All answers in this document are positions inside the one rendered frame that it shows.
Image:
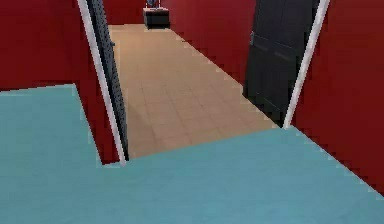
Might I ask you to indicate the black studded room door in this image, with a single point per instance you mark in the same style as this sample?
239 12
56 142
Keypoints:
108 66

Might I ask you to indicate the dark blue ornament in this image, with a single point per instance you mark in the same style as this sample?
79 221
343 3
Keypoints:
151 3

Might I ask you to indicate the black low cabinet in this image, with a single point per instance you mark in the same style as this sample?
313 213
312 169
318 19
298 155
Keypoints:
156 18

